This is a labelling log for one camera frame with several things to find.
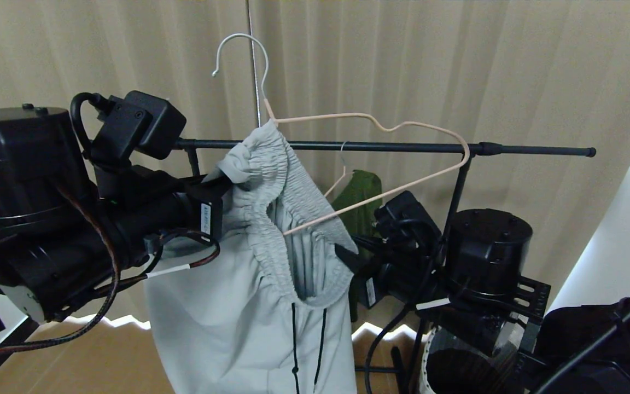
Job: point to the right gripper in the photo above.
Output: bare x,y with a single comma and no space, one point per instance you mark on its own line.
397,279

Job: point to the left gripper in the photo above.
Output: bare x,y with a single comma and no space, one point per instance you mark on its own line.
167,213

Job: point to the green long-sleeved shirt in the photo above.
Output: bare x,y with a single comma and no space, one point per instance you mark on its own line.
361,191

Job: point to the pink clothes hanger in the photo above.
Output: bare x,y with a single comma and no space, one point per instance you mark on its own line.
348,116
341,178

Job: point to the pale grey shorts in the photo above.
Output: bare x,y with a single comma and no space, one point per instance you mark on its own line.
227,306

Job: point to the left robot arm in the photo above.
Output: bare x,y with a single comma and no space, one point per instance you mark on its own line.
19,164

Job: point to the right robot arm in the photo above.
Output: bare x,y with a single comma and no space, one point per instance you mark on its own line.
490,246

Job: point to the black clothes rack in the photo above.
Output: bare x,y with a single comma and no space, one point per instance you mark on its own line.
402,147

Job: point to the white laundry basket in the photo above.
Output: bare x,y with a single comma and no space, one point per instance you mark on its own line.
446,366

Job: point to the beige curtain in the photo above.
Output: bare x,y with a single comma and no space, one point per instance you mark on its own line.
457,65

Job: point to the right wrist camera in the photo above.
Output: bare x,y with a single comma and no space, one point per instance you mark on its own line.
402,216

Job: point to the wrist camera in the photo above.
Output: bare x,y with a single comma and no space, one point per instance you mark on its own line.
402,216
140,126

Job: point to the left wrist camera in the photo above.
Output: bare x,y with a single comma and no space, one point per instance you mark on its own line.
140,126

